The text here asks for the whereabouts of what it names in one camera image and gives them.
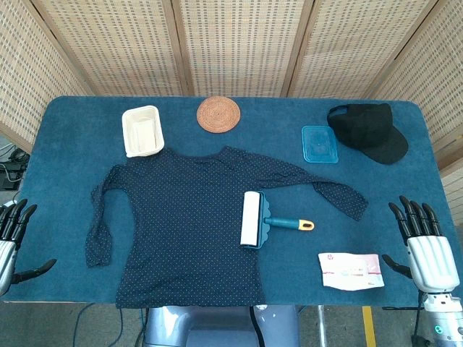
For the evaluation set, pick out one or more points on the cream plastic food container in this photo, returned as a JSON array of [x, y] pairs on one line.
[[142, 132]]

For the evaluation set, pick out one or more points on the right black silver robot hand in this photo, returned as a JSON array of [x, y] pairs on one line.
[[432, 258]]

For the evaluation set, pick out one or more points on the white pink paper packet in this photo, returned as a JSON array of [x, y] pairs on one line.
[[349, 271]]

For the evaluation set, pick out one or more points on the grey robot torso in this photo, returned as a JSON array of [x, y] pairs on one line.
[[202, 325]]

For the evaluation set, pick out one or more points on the blue plastic container lid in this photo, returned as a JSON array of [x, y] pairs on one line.
[[320, 144]]

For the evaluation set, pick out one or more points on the metal table leg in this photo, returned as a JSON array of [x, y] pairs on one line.
[[320, 325]]

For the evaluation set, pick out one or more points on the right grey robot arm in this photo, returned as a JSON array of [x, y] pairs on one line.
[[443, 318]]

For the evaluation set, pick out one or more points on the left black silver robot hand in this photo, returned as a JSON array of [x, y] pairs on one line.
[[6, 253]]

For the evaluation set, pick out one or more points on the woven bamboo folding screen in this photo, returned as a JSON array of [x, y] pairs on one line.
[[238, 43]]

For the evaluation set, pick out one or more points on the navy polka dot shirt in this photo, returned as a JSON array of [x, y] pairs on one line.
[[181, 224]]

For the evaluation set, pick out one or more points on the dark floor equipment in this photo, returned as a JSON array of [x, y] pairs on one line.
[[12, 170]]

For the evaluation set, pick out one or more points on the teal white lint roller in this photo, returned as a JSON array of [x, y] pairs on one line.
[[251, 220]]

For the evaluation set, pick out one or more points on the round woven rattan coaster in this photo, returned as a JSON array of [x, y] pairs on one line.
[[218, 114]]

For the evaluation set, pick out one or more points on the teal blue tablecloth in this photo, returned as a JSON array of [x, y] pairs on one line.
[[72, 144]]

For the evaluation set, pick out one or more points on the black baseball cap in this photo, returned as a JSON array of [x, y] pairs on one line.
[[365, 126]]

